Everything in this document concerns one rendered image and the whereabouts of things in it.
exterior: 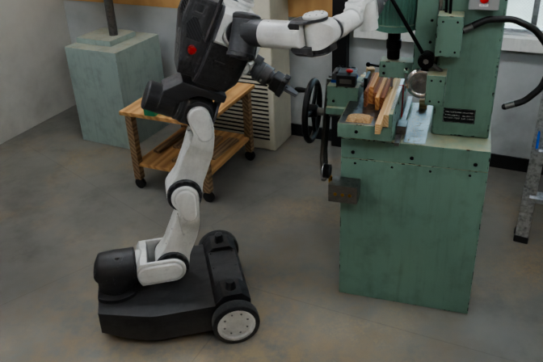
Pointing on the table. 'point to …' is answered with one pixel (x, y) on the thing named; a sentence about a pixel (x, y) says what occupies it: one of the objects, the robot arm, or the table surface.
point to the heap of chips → (359, 118)
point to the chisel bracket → (394, 67)
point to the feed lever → (426, 60)
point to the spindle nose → (393, 43)
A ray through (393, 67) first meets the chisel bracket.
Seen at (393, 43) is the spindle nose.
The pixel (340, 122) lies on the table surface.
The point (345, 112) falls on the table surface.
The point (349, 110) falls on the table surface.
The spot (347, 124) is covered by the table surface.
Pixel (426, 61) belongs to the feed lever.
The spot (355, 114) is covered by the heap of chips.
